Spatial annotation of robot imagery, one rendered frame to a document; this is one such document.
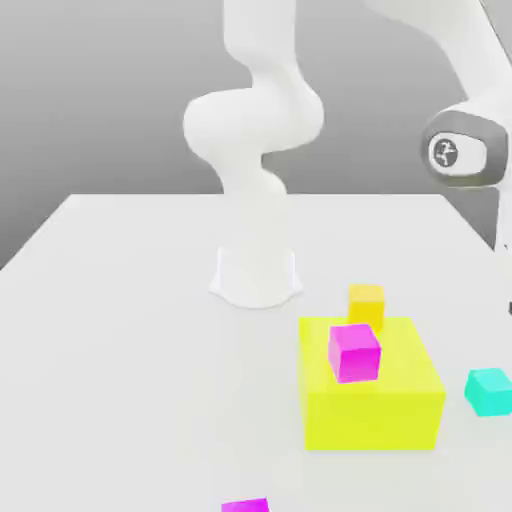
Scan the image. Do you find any large yellow box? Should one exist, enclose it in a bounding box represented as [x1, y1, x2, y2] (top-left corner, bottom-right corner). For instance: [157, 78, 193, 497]
[298, 316, 448, 452]

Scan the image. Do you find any small cyan cube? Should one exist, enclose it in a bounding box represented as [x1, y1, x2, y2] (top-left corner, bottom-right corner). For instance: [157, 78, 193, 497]
[463, 367, 512, 418]

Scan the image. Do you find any small magenta cube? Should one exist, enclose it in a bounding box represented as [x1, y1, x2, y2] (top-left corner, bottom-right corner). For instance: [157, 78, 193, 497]
[220, 497, 271, 512]
[327, 322, 383, 385]

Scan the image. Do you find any small orange cube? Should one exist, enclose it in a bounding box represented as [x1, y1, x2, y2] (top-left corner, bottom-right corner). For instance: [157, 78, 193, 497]
[346, 283, 386, 334]

